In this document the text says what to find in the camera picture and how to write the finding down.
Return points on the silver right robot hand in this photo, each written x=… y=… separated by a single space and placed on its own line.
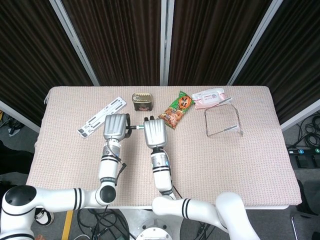
x=155 y=132

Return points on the dark ribbed partition panel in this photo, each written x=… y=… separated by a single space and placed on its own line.
x=27 y=62
x=215 y=42
x=295 y=62
x=120 y=42

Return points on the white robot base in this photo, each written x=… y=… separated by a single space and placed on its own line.
x=152 y=232

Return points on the white folding laptop stand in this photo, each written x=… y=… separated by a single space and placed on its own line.
x=100 y=117

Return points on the dark luncheon meat tin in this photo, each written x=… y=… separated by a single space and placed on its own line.
x=142 y=102

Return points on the pink wet wipes pack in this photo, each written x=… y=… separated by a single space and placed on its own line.
x=208 y=97

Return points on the chrome chair leg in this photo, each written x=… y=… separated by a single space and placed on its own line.
x=295 y=225

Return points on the green snack bag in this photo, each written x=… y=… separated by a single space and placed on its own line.
x=177 y=110

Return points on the aluminium partition post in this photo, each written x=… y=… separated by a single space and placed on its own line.
x=300 y=115
x=255 y=42
x=167 y=42
x=20 y=116
x=75 y=42

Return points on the black marker cap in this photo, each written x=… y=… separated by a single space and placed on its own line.
x=131 y=127

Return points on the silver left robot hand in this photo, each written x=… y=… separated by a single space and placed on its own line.
x=115 y=126

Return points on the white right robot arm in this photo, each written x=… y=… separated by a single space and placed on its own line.
x=162 y=175

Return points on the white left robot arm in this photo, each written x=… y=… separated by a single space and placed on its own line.
x=107 y=172

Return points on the black power strip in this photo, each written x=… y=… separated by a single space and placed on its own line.
x=305 y=151

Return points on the pink woven tablecloth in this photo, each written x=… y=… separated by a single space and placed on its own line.
x=212 y=170

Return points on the black white sneaker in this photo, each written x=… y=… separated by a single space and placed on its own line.
x=45 y=217

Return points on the white green marker body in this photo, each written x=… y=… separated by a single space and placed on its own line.
x=140 y=127

